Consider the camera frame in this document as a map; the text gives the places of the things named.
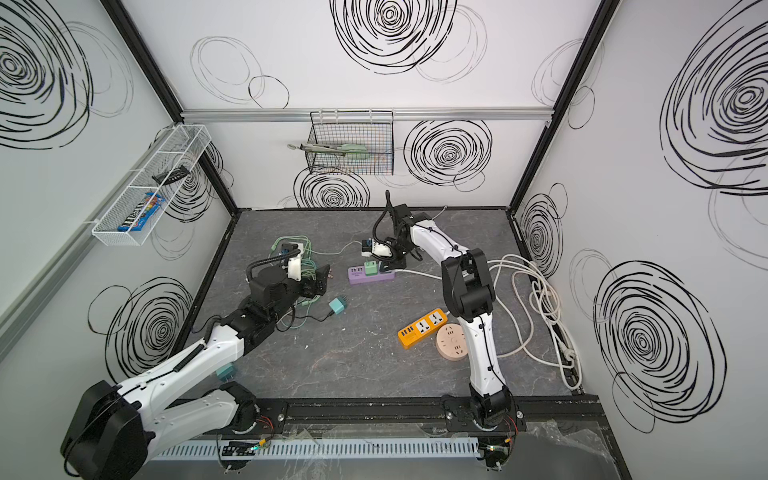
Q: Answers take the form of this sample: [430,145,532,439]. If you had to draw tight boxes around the teal charger plug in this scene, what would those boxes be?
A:
[215,363,237,383]
[329,297,348,315]

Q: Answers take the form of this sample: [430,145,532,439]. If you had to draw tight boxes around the light green charger plug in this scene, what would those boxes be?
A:
[364,261,379,276]

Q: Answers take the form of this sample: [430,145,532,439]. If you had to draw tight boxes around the purple power strip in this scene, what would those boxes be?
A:
[347,266,395,285]

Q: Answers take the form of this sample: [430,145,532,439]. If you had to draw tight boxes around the orange power strip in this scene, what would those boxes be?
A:
[397,308,448,350]

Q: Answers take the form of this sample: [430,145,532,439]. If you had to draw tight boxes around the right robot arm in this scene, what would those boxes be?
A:
[371,191,515,430]

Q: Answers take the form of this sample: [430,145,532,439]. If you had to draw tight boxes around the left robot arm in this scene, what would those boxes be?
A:
[60,249,330,479]

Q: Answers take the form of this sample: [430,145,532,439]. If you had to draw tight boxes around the teal charger plug front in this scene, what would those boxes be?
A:
[215,363,237,383]

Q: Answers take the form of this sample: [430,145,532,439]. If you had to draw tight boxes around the round pink power strip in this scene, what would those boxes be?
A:
[435,323,468,361]

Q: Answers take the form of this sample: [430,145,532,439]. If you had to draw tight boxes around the green tongs in basket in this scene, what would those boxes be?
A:
[287,143,370,160]

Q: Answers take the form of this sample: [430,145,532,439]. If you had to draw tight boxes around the blue candy packet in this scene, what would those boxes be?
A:
[117,192,165,232]

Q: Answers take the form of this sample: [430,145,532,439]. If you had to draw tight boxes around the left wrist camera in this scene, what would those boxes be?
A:
[281,242,304,281]

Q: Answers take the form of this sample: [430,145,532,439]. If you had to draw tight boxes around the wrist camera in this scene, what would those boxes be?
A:
[281,242,304,281]
[361,238,392,258]

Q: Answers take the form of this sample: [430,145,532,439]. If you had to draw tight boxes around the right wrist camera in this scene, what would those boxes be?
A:
[361,238,392,258]

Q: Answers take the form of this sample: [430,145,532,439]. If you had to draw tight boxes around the white power cords bundle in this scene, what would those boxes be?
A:
[394,251,584,394]

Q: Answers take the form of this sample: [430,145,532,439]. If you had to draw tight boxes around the black wire basket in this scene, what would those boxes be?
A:
[300,109,395,176]

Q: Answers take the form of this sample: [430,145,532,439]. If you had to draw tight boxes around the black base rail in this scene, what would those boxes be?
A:
[203,395,607,436]

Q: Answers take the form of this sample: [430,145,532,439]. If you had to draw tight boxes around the grey slotted cable duct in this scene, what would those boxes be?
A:
[155,437,480,462]

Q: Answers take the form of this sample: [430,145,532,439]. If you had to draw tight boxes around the white wire shelf basket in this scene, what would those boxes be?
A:
[91,124,212,247]

